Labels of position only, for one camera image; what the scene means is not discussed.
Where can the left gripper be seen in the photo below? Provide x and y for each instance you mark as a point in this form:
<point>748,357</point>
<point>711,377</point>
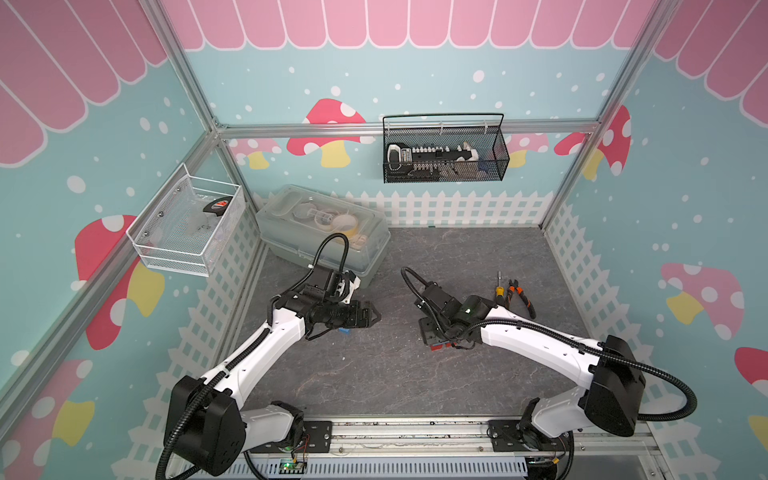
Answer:
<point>353,321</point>

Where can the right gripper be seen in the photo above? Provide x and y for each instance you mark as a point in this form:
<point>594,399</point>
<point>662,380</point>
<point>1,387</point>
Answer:
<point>424,324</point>

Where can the red long lego brick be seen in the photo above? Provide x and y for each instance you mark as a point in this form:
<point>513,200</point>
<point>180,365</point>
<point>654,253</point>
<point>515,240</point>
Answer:
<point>445,346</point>

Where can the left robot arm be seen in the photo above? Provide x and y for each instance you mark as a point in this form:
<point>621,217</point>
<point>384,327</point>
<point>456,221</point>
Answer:
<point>207,423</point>

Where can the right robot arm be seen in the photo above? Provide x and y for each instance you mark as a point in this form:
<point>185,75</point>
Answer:
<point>607,390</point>

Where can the yellow black screwdriver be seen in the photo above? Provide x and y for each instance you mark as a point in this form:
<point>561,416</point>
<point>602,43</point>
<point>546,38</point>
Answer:
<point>500,296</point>

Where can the orange black pliers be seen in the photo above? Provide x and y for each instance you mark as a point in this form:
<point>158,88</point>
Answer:
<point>515,290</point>

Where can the yellow tape roll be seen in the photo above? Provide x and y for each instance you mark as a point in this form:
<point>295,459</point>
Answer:
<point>347,224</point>

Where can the translucent plastic storage box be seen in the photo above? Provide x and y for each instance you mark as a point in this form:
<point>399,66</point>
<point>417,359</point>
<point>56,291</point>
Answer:
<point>296,221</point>

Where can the white black power strip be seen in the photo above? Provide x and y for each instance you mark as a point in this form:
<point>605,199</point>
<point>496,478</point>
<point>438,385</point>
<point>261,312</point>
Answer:
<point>423,162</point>

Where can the green circuit board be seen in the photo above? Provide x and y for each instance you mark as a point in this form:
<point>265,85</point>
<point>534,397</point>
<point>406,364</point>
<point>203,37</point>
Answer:
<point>292,467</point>

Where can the black red tape measure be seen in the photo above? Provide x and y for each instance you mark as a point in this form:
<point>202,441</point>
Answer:
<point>219,206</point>

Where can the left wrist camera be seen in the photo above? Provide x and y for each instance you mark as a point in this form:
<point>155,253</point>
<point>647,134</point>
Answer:
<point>326,285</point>

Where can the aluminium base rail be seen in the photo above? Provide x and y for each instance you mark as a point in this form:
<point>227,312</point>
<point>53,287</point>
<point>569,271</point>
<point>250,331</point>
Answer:
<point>454,447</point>

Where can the black wire mesh basket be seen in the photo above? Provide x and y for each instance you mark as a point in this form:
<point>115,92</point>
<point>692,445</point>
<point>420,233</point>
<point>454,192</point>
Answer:
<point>482,131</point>

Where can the white wire mesh basket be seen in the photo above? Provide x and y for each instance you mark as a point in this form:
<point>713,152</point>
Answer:
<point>172,233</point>

